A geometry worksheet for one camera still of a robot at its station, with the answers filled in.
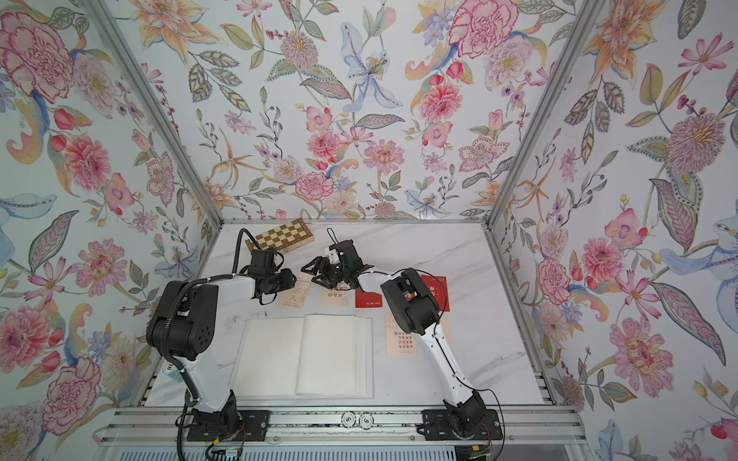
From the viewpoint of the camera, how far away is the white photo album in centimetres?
80

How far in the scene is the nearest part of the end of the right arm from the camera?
872mm

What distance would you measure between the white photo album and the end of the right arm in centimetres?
13
